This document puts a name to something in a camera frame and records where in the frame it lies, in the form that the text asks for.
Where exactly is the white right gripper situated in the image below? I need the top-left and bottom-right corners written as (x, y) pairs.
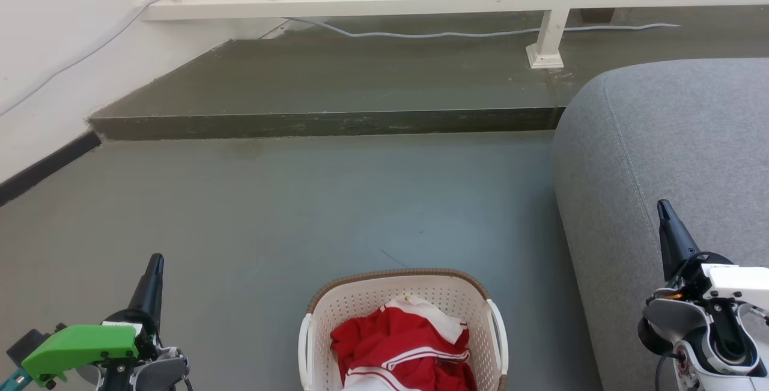
top-left (656, 199), bottom-right (769, 315)

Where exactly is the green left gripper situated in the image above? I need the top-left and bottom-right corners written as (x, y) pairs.
top-left (20, 252), bottom-right (165, 391)

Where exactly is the white perforated laundry basket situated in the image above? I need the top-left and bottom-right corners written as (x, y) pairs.
top-left (297, 268), bottom-right (510, 391)

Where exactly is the grey fabric sofa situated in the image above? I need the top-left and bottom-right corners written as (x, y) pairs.
top-left (552, 58), bottom-right (769, 391)

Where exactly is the black baseboard strip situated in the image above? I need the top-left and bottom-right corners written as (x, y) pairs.
top-left (0, 131), bottom-right (103, 207)

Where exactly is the red white striped garment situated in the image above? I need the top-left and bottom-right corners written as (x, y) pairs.
top-left (329, 296), bottom-right (478, 391)

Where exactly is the white railing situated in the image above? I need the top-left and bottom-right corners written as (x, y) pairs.
top-left (139, 0), bottom-right (769, 70)

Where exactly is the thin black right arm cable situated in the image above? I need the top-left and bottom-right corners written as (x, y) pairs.
top-left (654, 352), bottom-right (672, 391)

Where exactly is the light grey cable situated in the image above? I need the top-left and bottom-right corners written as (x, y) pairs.
top-left (0, 0), bottom-right (682, 117)

